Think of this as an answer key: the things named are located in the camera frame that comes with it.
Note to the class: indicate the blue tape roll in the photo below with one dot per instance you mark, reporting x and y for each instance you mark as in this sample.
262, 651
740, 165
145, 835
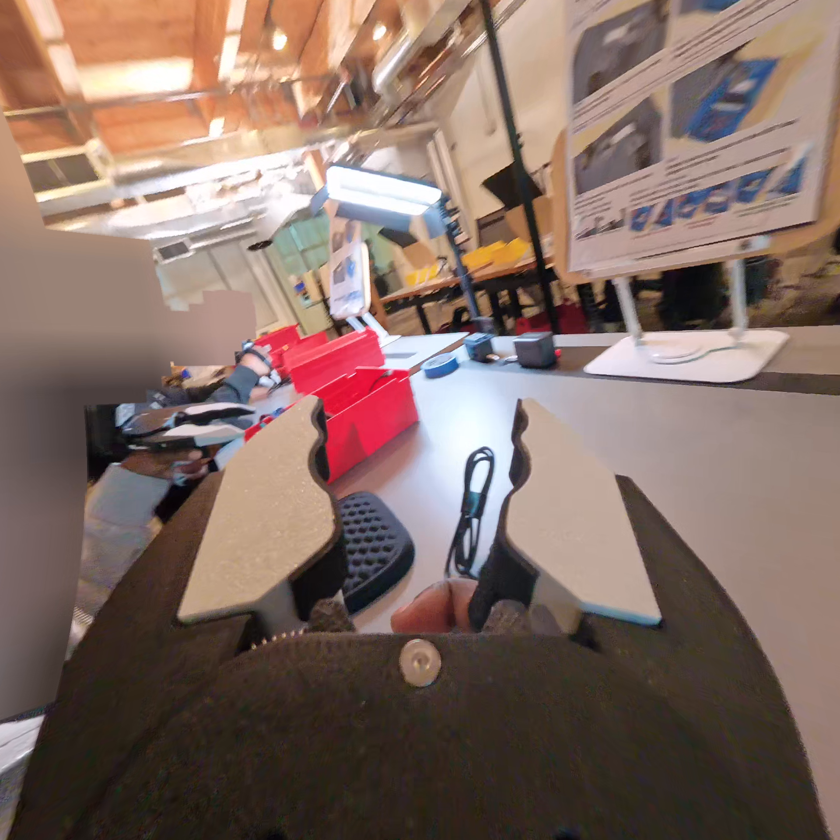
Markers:
439, 366

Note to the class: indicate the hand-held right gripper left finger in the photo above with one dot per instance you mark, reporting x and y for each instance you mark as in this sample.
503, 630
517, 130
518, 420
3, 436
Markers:
262, 518

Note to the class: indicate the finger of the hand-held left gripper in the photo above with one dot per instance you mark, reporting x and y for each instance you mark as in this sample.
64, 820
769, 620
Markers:
203, 434
216, 412

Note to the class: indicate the white poster stand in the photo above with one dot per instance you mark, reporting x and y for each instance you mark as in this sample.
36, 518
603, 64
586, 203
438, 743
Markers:
689, 358
387, 341

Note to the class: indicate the cardboard box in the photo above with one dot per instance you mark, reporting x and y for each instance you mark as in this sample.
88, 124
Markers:
525, 216

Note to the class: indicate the black textured pad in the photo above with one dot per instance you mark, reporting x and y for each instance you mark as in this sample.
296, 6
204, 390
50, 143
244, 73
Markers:
380, 544

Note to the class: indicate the instruction poster board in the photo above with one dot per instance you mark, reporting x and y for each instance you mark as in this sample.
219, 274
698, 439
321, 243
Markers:
689, 131
348, 275

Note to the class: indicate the wooden work table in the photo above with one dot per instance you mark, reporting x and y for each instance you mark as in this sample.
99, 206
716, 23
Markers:
459, 282

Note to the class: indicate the grey cube charger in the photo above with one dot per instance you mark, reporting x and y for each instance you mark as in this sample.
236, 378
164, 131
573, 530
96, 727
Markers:
535, 349

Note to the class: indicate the person's grey zip jacket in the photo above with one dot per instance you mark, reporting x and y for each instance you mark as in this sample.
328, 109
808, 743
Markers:
121, 499

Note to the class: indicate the blue cube charger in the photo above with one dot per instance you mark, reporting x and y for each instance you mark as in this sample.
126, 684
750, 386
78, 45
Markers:
482, 346

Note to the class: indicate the red plastic bin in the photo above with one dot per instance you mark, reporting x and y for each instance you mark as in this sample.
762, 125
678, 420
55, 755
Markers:
334, 358
282, 338
367, 420

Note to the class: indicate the yellow plastic bin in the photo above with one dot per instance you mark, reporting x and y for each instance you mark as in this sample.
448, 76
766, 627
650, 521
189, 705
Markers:
499, 253
423, 274

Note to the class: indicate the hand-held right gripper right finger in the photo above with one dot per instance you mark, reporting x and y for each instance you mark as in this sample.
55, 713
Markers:
571, 525

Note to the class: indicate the black desk lamp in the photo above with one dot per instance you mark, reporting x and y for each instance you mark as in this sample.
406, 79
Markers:
380, 193

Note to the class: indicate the person's right hand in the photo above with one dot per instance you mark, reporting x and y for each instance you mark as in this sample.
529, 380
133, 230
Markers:
430, 607

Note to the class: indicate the silver air duct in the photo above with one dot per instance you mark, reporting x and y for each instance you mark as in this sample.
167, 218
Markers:
410, 49

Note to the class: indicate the black metal pole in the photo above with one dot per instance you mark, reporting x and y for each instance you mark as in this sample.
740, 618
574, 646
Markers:
518, 164

